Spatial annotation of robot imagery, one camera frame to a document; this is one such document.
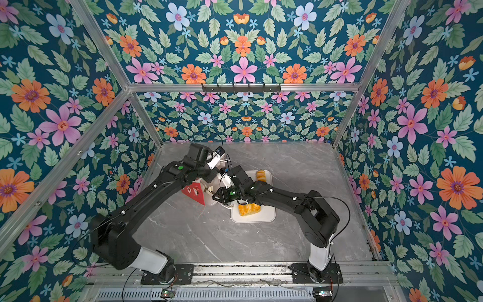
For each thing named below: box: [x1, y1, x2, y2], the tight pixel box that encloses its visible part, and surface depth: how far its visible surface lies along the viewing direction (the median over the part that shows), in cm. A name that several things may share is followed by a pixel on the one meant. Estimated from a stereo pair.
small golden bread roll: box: [237, 203, 261, 218], surface depth 90 cm
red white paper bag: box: [181, 177, 223, 206], surface depth 82 cm
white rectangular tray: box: [230, 200, 277, 224], surface depth 90 cm
